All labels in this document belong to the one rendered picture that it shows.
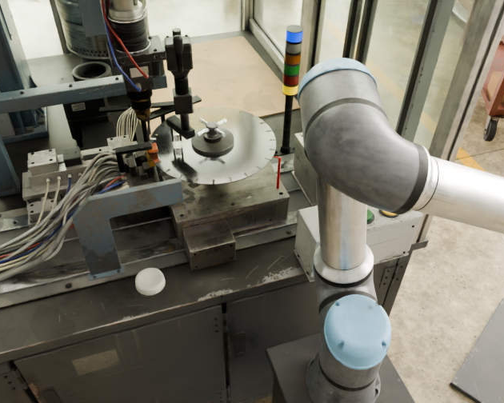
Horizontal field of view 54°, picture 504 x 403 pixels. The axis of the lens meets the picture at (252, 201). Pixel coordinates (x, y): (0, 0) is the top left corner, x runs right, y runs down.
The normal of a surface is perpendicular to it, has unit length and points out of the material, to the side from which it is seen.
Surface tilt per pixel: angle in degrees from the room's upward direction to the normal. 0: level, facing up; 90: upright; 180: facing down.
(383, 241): 90
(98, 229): 90
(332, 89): 24
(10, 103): 90
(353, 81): 6
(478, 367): 0
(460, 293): 0
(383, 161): 47
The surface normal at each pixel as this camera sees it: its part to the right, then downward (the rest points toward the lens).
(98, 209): 0.32, 0.66
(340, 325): 0.02, -0.62
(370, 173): -0.23, 0.26
